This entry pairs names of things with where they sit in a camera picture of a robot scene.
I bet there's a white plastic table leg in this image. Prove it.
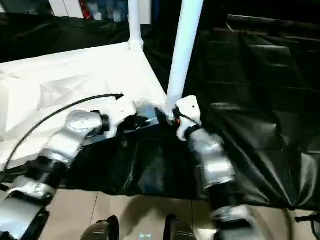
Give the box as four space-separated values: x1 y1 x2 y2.
127 0 145 53
164 0 205 114

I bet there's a white plastic table top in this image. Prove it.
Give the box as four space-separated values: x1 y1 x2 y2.
0 41 169 172

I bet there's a black work mat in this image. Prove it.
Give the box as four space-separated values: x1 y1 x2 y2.
0 12 320 211

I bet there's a black left robot foot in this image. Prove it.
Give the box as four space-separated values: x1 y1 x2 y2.
79 215 122 240

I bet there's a white cabinet with glass doors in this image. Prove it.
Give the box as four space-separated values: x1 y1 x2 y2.
0 0 154 24

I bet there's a black furniture with yellow label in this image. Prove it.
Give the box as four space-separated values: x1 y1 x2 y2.
199 0 320 33

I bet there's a black metal stand leg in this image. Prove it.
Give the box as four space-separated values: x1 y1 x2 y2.
294 211 320 239

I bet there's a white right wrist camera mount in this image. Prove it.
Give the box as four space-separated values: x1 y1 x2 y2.
173 95 202 142

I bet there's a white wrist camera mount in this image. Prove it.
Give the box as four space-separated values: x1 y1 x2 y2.
104 95 137 139
173 95 202 142

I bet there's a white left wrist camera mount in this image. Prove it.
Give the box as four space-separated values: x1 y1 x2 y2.
104 95 137 139

